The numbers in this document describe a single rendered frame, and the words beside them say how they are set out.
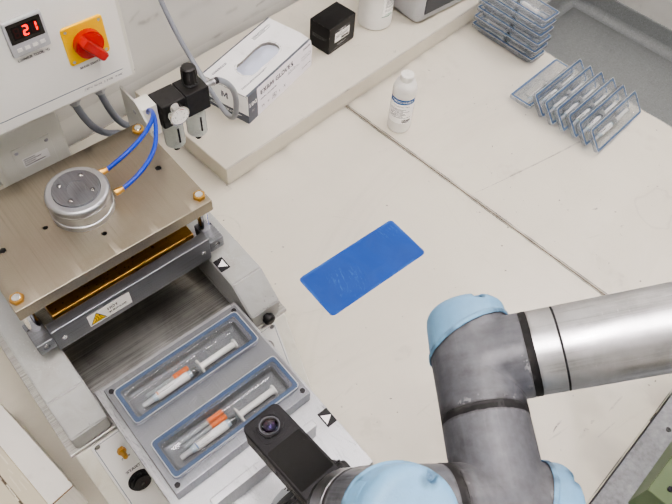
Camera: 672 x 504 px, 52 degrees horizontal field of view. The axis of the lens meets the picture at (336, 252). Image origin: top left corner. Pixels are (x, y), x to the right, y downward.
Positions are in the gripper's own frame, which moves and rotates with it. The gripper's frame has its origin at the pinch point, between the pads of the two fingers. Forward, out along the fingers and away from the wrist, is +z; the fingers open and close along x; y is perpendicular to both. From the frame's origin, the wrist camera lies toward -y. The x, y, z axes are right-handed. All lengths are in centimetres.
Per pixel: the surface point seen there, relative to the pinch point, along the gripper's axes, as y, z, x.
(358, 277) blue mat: -17, 33, 38
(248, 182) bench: -46, 44, 36
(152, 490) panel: -8.6, 24.4, -11.4
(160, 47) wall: -82, 47, 38
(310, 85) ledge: -58, 43, 60
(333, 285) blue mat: -19, 34, 33
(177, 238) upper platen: -33.9, 6.6, 8.0
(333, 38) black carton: -64, 42, 71
